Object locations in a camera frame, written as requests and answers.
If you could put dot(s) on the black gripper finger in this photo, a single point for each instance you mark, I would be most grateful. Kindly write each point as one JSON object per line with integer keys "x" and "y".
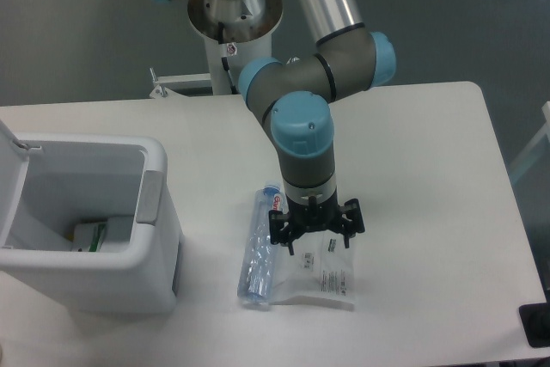
{"x": 283, "y": 232}
{"x": 348, "y": 221}

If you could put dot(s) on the green white carton in bin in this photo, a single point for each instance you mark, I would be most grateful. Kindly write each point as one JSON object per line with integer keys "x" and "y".
{"x": 89, "y": 237}

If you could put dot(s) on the clear plastic bag with labels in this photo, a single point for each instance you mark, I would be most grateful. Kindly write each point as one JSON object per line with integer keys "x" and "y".
{"x": 319, "y": 272}

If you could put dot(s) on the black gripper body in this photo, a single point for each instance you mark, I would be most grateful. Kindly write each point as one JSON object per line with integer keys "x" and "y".
{"x": 314, "y": 216}

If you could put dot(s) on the black device at table edge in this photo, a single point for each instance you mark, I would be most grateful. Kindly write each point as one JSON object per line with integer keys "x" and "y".
{"x": 535, "y": 322}

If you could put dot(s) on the crushed clear plastic bottle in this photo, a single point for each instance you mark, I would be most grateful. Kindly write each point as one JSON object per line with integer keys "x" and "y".
{"x": 258, "y": 263}

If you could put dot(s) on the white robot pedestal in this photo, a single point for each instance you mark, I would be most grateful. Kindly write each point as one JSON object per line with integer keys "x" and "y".
{"x": 235, "y": 32}

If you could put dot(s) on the white trash can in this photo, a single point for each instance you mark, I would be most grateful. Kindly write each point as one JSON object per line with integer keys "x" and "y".
{"x": 88, "y": 221}

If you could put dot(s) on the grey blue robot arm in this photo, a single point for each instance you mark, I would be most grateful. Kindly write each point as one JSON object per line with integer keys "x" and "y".
{"x": 291, "y": 100}

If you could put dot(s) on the white frame at right edge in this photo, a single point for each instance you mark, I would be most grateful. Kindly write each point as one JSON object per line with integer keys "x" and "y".
{"x": 532, "y": 152}

